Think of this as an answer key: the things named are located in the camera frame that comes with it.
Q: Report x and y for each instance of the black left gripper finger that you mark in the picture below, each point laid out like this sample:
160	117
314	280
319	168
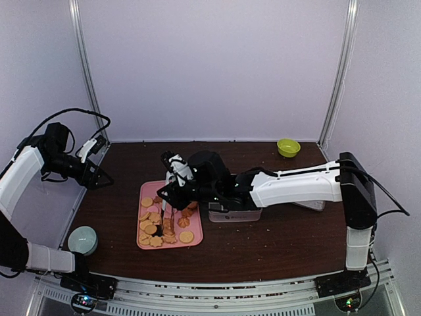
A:
99	185
103	178

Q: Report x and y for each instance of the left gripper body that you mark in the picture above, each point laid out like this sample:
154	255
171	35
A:
87	182

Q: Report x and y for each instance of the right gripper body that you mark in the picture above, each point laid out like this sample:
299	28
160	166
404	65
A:
206	193

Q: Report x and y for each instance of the metal serving tongs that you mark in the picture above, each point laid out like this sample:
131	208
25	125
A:
167	221

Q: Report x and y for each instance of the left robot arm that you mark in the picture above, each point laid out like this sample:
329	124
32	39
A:
38	188

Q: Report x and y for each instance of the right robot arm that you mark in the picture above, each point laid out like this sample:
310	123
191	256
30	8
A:
204	178

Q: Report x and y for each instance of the white divided cookie tin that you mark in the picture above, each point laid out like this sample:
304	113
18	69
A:
218	214

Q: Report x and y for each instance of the round tan cookie bottom right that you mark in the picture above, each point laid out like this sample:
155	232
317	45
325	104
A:
186	237

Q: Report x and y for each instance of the pink plastic tray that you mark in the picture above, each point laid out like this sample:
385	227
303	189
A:
149	216

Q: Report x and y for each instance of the black sandwich cookie lower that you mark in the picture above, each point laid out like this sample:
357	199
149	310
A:
159	231

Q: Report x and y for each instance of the flower shaped tan cookie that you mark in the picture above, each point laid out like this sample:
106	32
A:
155	241

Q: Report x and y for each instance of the green plastic bowl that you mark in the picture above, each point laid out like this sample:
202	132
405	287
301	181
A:
288	148

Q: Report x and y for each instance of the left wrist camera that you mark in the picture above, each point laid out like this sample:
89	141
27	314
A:
91	147

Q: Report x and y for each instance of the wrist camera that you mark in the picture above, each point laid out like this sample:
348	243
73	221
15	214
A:
178	170
91	147

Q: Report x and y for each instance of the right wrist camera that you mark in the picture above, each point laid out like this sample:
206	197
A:
178	170

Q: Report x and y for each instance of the left frame post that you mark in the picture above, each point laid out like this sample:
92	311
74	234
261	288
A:
75	16

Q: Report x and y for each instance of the frame post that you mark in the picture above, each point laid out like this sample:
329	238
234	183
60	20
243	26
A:
75	16
342	68

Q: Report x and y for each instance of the right frame post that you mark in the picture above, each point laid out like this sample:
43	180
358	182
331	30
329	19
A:
342	68

